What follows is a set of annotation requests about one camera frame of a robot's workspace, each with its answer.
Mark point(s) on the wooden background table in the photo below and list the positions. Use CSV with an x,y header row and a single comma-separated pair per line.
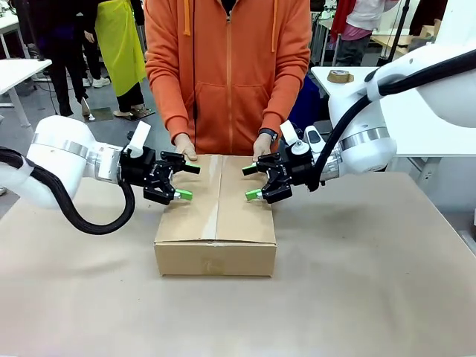
x,y
383,39

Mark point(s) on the black tripod stand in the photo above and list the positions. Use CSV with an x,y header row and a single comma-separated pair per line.
x,y
399,26

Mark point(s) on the person's right hand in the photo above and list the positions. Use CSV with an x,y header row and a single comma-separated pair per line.
x,y
186,148

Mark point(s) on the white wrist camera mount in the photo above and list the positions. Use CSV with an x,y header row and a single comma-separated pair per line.
x,y
140,135
288,132

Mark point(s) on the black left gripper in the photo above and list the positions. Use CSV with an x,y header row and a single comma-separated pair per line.
x,y
137,167

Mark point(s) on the person's left forearm orange sleeve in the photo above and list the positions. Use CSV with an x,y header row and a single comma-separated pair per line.
x,y
286,100

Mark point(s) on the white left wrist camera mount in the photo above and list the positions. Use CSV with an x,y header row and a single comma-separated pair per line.
x,y
140,135

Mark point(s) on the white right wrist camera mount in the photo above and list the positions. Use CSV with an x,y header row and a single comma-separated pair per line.
x,y
288,132

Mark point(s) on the dark floor plate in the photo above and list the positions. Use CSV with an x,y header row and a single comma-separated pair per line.
x,y
134,113
100,113

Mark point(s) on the person in orange hoodie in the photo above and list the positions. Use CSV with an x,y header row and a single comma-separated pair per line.
x,y
230,74

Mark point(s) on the black wristwatch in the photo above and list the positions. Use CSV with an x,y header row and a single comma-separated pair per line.
x,y
269,134

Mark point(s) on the brown packing tape roll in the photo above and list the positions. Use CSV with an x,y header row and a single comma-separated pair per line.
x,y
340,76

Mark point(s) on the person in black clothes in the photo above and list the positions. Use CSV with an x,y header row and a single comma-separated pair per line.
x,y
63,37

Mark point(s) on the person's right forearm orange sleeve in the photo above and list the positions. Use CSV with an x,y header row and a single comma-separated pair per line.
x,y
169,100

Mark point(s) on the white desk in background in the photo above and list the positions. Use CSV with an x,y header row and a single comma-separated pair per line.
x,y
7,28

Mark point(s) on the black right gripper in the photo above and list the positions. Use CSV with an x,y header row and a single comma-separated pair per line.
x,y
299,169

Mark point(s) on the grey cloth bundle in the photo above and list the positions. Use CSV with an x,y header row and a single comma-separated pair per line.
x,y
420,42

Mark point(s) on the white side table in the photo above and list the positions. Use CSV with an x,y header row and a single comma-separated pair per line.
x,y
18,74

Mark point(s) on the person's left hand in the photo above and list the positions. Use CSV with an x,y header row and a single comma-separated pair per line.
x,y
262,148

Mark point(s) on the person in yellow apron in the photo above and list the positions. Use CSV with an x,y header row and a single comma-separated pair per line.
x,y
119,44

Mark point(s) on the person in red and pink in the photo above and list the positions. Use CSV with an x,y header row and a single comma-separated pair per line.
x,y
357,18

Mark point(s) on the brown cardboard box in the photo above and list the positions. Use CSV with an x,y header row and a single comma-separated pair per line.
x,y
215,256

